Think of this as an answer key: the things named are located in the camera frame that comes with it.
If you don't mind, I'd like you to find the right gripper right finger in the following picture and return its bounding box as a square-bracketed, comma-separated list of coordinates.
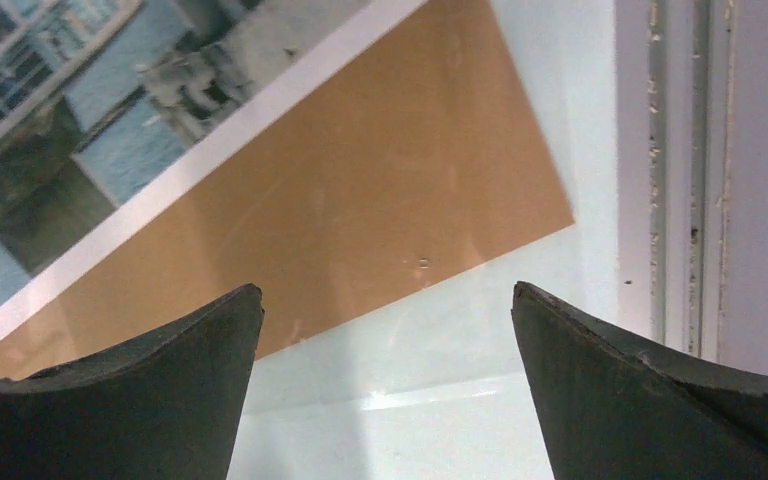
[511, 281, 768, 479]

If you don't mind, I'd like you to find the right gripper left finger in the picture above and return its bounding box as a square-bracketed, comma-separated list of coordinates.
[0, 284, 264, 479]

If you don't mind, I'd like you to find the building and sky photo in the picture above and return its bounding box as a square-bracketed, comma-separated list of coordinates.
[0, 1, 417, 343]

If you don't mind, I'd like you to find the brown backing board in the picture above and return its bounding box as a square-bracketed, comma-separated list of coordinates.
[0, 1, 574, 379]

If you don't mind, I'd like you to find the right aluminium corner post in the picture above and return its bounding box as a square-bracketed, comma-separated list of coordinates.
[614, 1, 737, 362]

